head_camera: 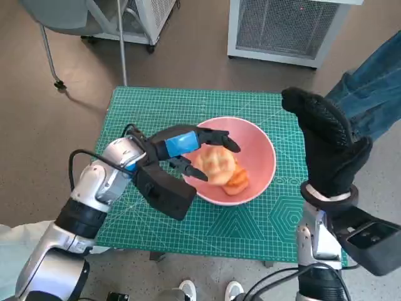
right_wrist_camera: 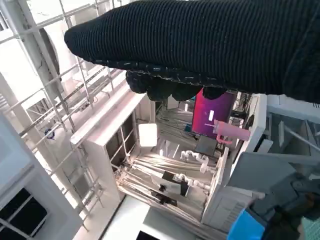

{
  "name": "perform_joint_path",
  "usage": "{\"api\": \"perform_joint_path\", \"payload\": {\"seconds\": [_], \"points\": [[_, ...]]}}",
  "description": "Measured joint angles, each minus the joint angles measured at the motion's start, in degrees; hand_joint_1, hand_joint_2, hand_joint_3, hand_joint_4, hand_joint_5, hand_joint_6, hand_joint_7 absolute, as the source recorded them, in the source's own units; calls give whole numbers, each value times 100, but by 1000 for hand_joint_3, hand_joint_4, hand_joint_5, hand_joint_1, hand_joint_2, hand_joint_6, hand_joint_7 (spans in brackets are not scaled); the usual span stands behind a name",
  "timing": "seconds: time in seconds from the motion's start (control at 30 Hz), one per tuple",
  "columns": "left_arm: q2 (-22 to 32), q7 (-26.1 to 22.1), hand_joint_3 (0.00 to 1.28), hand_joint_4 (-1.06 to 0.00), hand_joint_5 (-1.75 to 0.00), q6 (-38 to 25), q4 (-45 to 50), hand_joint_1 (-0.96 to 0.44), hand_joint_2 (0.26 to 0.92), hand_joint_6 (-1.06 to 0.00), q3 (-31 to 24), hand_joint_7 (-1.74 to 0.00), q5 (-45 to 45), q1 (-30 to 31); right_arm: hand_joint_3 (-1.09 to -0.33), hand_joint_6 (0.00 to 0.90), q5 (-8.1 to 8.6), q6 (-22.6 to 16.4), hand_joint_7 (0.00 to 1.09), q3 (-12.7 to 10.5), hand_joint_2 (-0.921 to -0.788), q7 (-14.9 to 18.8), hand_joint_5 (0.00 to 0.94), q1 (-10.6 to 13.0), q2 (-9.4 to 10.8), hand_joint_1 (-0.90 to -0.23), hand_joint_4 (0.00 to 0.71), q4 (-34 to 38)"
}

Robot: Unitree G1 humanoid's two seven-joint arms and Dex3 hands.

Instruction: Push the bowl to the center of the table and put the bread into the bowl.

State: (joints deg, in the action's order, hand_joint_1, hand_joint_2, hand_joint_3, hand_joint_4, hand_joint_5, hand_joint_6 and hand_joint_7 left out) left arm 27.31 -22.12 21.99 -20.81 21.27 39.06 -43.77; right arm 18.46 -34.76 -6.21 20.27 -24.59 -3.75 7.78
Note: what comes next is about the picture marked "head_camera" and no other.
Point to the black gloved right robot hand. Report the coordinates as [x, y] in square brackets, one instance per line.
[332, 150]

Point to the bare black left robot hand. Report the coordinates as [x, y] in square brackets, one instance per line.
[181, 142]

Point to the round toy bread bun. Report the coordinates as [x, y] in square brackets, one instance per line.
[216, 164]

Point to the long braided toy bread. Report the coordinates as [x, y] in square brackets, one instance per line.
[239, 183]

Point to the pink bowl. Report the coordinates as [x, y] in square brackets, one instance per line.
[253, 144]

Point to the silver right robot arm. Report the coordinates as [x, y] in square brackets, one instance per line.
[316, 244]

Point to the green cutting mat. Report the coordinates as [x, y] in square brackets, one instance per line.
[150, 106]

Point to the person in blue trousers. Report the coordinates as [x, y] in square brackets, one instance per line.
[372, 87]

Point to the white metal pole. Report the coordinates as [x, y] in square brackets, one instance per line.
[122, 47]

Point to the white cabinet on casters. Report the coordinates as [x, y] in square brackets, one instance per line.
[147, 19]

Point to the white cabinet with mesh front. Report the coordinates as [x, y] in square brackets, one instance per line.
[282, 28]

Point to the white shoe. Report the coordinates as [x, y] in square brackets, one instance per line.
[187, 290]
[233, 291]

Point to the black robot body part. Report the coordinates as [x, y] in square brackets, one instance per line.
[118, 296]

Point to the grey chair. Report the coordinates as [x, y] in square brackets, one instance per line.
[59, 15]

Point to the person in pale green clothing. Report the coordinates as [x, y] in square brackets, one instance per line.
[18, 247]

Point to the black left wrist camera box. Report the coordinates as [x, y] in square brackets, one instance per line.
[166, 194]

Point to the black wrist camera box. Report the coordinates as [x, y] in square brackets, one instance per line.
[166, 194]
[372, 241]

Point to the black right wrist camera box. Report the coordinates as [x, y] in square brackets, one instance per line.
[372, 241]

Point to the black table bracket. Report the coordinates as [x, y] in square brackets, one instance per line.
[157, 255]

